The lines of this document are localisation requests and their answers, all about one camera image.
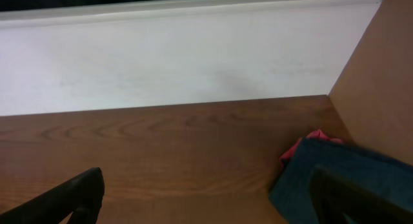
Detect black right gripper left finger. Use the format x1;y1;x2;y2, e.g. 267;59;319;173
1;167;105;224

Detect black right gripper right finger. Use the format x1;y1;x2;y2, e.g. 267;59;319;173
310;168;412;224

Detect brown cardboard side panel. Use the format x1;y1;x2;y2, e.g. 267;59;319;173
329;0;412;164

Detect red black clothes pile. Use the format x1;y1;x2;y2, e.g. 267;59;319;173
279;128;345;165

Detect dark blue shorts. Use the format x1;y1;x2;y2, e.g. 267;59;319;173
268;138;412;223

